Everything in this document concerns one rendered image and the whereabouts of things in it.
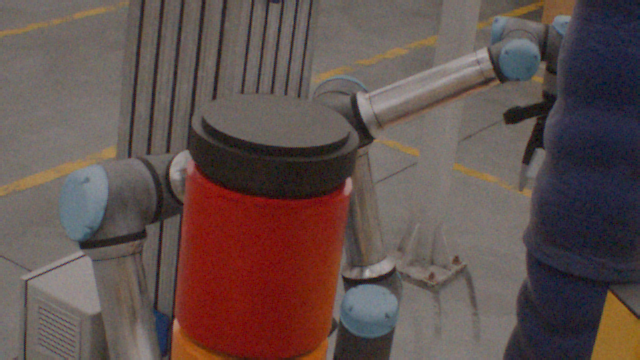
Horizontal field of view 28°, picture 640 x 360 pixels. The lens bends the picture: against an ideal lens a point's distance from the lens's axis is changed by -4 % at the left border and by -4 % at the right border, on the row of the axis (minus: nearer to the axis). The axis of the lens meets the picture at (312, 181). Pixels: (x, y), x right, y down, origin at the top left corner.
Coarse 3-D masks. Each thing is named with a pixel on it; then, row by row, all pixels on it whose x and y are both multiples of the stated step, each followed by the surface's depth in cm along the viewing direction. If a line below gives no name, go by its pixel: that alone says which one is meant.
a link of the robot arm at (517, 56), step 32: (512, 32) 242; (448, 64) 242; (480, 64) 238; (512, 64) 235; (320, 96) 253; (352, 96) 247; (384, 96) 244; (416, 96) 242; (448, 96) 241; (384, 128) 246
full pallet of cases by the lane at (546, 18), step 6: (546, 0) 923; (552, 0) 920; (558, 0) 917; (564, 0) 914; (570, 0) 912; (546, 6) 924; (552, 6) 921; (558, 6) 918; (564, 6) 916; (570, 6) 913; (546, 12) 926; (552, 12) 923; (558, 12) 920; (564, 12) 917; (570, 12) 914; (546, 18) 927; (552, 18) 924
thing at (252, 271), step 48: (192, 192) 38; (240, 192) 37; (336, 192) 38; (192, 240) 39; (240, 240) 38; (288, 240) 38; (336, 240) 39; (192, 288) 39; (240, 288) 38; (288, 288) 38; (336, 288) 40; (192, 336) 40; (240, 336) 39; (288, 336) 39
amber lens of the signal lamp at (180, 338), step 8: (176, 320) 42; (176, 328) 41; (176, 336) 41; (184, 336) 40; (176, 344) 41; (184, 344) 40; (192, 344) 40; (200, 344) 40; (320, 344) 41; (176, 352) 41; (184, 352) 40; (192, 352) 40; (200, 352) 40; (208, 352) 40; (216, 352) 40; (304, 352) 40; (312, 352) 40; (320, 352) 41
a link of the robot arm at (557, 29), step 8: (560, 16) 249; (568, 16) 250; (552, 24) 249; (560, 24) 246; (552, 32) 247; (560, 32) 246; (552, 40) 247; (560, 40) 247; (552, 48) 247; (544, 56) 249; (552, 56) 248; (552, 64) 250; (552, 72) 250
